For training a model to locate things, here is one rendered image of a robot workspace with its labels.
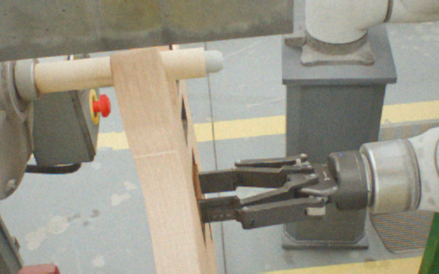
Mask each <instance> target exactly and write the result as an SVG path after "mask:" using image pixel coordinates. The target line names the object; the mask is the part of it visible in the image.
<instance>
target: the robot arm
mask: <svg viewBox="0 0 439 274"><path fill-rule="evenodd" d="M437 21H439V0H305V22H300V24H299V31H295V32H293V33H291V34H284V39H285V40H284V44H285V45H290V46H295V47H300V48H302V49H303V54H302V55H301V58H300V64H301V65H303V66H305V67H310V66H314V65H324V64H362V65H366V66H370V65H374V64H375V55H374V54H372V52H371V49H370V38H369V33H368V28H369V27H374V26H376V25H378V24H380V23H420V22H437ZM234 165H235V166H232V167H231V168H230V169H224V170H216V171H209V172H198V174H199V182H200V189H201V193H202V194H205V193H220V192H236V189H237V187H264V188H278V189H274V190H272V191H269V192H264V193H259V194H257V195H253V196H251V197H248V198H246V199H239V197H238V196H236V195H235V196H234V195H233V196H226V197H219V198H213V199H199V207H200V214H201V217H202V222H203V224H206V223H213V222H220V221H227V220H234V219H236V221H237V222H240V223H241V227H242V229H243V230H251V229H256V228H260V227H266V226H270V225H283V224H289V223H293V222H298V221H302V220H323V219H325V207H326V206H327V205H329V204H332V205H333V207H334V209H336V210H337V211H338V212H348V211H355V210H363V209H366V208H367V209H368V211H369V212H370V213H371V214H381V213H388V212H401V211H404V212H409V211H411V210H429V211H432V212H439V127H436V128H431V129H429V130H428V131H427V132H426V133H424V134H420V135H417V136H416V137H413V138H410V139H406V140H387V141H380V142H374V143H367V144H364V145H362V146H361V147H360V149H359V150H349V151H343V152H335V153H331V154H330V155H329V156H328V158H327V163H326V164H324V165H322V164H310V163H309V162H308V160H307V155H305V154H300V155H293V156H290V157H279V158H268V159H257V160H237V161H234ZM252 219H253V220H252Z"/></svg>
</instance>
